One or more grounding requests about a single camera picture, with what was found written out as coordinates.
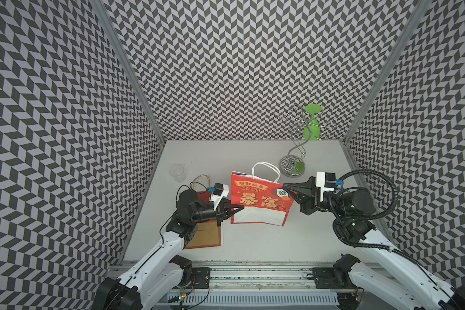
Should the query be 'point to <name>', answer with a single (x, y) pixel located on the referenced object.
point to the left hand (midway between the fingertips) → (241, 207)
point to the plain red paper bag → (208, 230)
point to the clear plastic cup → (177, 172)
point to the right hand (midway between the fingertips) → (282, 188)
